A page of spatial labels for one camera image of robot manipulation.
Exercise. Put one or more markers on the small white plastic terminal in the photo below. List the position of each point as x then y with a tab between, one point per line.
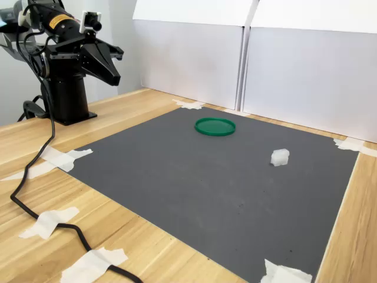
279	157

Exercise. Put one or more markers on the round green lid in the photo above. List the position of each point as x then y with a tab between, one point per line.
215	126

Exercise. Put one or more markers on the black table clamp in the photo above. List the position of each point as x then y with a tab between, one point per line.
31	107

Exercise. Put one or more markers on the white tape piece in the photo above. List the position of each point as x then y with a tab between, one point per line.
88	265
350	145
188	104
47	221
82	153
282	274
48	151

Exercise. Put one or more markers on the dark grey mat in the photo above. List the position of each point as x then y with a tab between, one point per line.
191	191

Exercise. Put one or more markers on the small white camera box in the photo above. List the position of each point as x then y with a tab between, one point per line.
87	22

